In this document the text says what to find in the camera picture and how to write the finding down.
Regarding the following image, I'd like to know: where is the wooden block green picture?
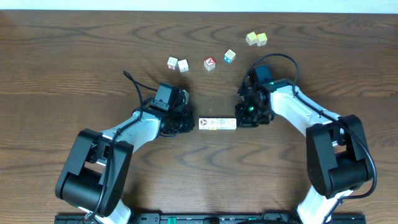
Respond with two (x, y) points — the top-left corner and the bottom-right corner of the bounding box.
(226, 118), (237, 129)

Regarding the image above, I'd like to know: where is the wooden block green edge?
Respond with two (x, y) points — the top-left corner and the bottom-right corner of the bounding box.
(208, 118), (218, 130)

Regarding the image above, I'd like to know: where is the wooden block letter Y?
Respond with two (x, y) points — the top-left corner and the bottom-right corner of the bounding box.
(217, 118), (228, 129)

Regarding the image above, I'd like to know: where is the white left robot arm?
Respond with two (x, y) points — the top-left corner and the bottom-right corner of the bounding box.
(55, 107), (195, 223)

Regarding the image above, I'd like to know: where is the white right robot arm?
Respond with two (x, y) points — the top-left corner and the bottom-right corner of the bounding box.
(236, 78), (377, 223)

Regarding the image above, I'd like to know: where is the wooden block blue T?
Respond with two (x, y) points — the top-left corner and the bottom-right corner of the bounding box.
(178, 59), (189, 72)

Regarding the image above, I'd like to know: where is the wooden block red 3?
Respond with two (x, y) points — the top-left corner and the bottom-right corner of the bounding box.
(167, 57), (178, 70)

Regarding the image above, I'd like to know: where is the wooden block blue X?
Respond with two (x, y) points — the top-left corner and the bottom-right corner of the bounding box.
(224, 49), (236, 63)

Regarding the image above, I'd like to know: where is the wooden block red A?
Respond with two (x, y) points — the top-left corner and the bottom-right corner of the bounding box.
(204, 57), (216, 71)

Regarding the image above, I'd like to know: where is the yellow wooden block right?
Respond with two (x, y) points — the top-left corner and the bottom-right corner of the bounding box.
(256, 32), (268, 46)

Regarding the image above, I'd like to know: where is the yellow wooden block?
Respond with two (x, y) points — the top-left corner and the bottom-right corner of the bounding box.
(246, 32), (257, 45)
(256, 32), (268, 46)

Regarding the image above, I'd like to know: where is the yellow wooden block left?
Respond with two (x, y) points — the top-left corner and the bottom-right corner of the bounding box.
(246, 32), (257, 45)

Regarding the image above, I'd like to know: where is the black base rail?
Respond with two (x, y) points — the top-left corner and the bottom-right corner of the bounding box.
(54, 210), (366, 224)

